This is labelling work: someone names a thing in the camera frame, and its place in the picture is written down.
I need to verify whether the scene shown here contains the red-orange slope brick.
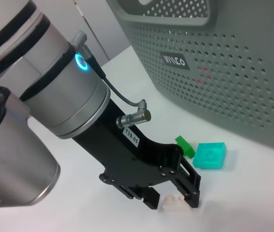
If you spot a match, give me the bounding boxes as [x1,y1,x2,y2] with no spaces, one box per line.
[192,65,212,88]

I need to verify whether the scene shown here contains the grey perforated storage bin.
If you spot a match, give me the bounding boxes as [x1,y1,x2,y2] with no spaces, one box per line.
[107,0,274,159]

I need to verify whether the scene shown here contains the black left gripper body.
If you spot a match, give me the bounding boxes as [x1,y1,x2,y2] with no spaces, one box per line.
[73,98,184,188]

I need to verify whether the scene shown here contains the white toy plate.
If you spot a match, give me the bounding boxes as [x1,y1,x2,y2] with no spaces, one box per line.
[158,194,193,214]

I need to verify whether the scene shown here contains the green toy brick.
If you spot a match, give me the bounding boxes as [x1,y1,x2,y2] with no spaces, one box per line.
[175,135,196,160]

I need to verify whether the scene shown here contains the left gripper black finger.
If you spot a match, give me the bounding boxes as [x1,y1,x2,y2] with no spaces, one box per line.
[170,156,202,209]
[117,185,162,211]

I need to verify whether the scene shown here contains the left wrist plug cable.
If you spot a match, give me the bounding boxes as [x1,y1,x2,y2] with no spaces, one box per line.
[70,30,152,128]

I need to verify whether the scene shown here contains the white door latch strip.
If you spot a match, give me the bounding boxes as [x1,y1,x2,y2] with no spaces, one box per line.
[73,0,87,21]

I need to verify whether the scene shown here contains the clear cyan toy tile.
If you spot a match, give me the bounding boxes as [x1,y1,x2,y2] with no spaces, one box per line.
[192,142,227,170]

